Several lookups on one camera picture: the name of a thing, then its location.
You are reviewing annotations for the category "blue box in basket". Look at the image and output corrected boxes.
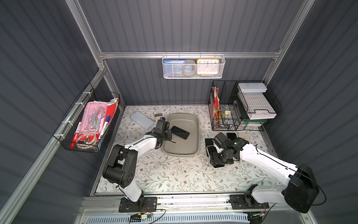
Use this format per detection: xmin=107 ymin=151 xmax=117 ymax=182
xmin=162 ymin=59 xmax=185 ymax=77

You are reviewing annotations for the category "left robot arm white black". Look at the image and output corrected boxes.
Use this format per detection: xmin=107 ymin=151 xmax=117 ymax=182
xmin=102 ymin=117 xmax=172 ymax=203

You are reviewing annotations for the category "light blue case phone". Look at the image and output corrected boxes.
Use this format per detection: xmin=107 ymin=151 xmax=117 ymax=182
xmin=205 ymin=138 xmax=213 ymax=147

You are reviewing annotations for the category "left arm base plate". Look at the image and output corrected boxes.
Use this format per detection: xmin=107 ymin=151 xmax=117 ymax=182
xmin=118 ymin=197 xmax=158 ymax=213

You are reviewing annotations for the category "white grid paper tray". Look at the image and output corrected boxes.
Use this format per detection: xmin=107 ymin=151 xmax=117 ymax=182
xmin=237 ymin=82 xmax=277 ymax=120

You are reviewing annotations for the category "white wire hanging basket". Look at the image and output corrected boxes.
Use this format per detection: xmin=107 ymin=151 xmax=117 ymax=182
xmin=162 ymin=54 xmax=226 ymax=79

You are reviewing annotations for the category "grey storage tray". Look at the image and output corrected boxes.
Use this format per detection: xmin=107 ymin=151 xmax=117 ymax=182
xmin=162 ymin=113 xmax=200 ymax=157

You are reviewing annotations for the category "yellow white clock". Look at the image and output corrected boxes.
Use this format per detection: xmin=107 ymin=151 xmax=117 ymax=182
xmin=196 ymin=58 xmax=220 ymax=75

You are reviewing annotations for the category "beige case phone with ring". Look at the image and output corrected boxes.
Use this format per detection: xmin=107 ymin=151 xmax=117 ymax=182
xmin=238 ymin=133 xmax=250 ymax=141

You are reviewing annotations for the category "black wire side basket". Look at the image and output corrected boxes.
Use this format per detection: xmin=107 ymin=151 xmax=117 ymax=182
xmin=53 ymin=84 xmax=121 ymax=154

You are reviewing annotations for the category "grey storage box lid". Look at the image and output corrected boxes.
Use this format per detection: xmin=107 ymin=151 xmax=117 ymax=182
xmin=130 ymin=111 xmax=154 ymax=130

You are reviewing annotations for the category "black wire desk organizer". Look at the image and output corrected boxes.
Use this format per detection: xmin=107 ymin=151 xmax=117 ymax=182
xmin=208 ymin=80 xmax=282 ymax=131

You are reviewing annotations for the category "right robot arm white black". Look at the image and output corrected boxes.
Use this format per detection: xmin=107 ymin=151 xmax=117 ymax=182
xmin=205 ymin=133 xmax=322 ymax=213

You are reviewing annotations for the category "grey tape roll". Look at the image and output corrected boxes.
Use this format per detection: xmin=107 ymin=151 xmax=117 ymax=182
xmin=182 ymin=59 xmax=197 ymax=77

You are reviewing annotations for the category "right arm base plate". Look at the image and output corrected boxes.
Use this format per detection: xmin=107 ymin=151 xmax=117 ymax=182
xmin=228 ymin=194 xmax=270 ymax=210

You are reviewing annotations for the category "pink case phone face up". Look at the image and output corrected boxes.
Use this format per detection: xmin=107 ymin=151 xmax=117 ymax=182
xmin=171 ymin=126 xmax=190 ymax=140

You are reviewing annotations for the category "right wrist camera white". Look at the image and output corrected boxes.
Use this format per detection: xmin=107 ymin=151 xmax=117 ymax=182
xmin=213 ymin=140 xmax=223 ymax=154

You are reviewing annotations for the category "cream case phone black screen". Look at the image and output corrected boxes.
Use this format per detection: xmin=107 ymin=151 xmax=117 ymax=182
xmin=206 ymin=145 xmax=218 ymax=158

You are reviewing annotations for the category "red tape dispenser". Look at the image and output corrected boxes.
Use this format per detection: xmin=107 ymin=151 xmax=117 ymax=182
xmin=76 ymin=133 xmax=98 ymax=145

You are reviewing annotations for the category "pink plastic pencil case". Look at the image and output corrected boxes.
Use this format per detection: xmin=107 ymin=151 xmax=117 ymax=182
xmin=79 ymin=101 xmax=107 ymax=138

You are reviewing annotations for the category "red folder in side basket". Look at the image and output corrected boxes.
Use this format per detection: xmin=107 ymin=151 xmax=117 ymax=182
xmin=103 ymin=98 xmax=119 ymax=132

